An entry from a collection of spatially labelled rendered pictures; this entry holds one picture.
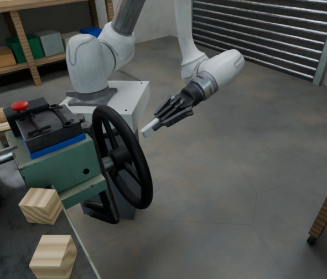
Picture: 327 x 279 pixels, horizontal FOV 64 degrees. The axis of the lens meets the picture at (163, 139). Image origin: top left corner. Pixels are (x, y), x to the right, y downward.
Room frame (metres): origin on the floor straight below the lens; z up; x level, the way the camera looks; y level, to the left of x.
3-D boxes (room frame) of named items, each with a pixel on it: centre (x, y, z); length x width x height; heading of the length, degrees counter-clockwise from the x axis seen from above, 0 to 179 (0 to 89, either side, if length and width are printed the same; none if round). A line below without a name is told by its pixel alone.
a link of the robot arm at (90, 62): (1.12, 0.31, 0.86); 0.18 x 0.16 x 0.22; 153
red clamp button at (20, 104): (0.44, 0.27, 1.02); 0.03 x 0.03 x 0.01
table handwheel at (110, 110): (0.48, 0.18, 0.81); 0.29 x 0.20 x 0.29; 34
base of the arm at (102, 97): (1.10, 0.33, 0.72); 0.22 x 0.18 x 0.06; 79
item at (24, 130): (0.43, 0.23, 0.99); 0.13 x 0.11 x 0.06; 34
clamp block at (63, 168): (0.42, 0.23, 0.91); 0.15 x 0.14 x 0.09; 34
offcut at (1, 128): (0.50, 0.35, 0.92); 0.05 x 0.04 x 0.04; 117
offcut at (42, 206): (0.28, 0.20, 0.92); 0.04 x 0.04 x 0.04; 80
